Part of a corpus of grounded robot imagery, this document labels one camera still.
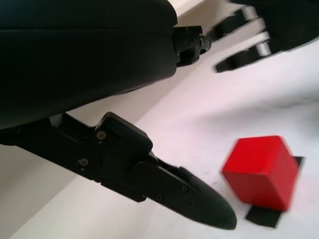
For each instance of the black tape strip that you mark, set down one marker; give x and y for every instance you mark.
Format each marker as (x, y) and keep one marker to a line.
(261, 216)

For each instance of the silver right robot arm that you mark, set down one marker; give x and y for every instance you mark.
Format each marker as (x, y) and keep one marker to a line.
(264, 48)

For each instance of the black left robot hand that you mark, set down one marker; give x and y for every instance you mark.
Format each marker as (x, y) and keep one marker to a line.
(74, 49)

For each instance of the red wooden block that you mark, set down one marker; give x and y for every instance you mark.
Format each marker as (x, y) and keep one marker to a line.
(261, 171)

